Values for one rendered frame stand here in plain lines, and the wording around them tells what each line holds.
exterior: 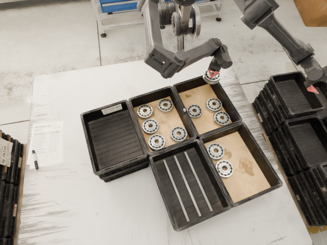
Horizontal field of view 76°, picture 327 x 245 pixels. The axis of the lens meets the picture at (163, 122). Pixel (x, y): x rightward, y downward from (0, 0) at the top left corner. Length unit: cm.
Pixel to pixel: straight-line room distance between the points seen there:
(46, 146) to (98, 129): 40
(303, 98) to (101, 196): 183
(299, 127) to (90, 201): 179
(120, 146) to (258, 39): 257
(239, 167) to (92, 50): 240
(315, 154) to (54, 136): 202
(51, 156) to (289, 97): 196
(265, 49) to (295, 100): 123
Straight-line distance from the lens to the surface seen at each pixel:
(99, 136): 137
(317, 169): 190
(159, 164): 125
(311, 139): 220
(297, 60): 116
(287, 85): 225
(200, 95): 148
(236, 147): 136
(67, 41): 332
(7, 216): 213
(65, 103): 174
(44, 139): 166
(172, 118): 137
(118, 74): 178
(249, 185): 132
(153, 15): 97
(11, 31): 382
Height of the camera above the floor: 203
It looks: 63 degrees down
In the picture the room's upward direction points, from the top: straight up
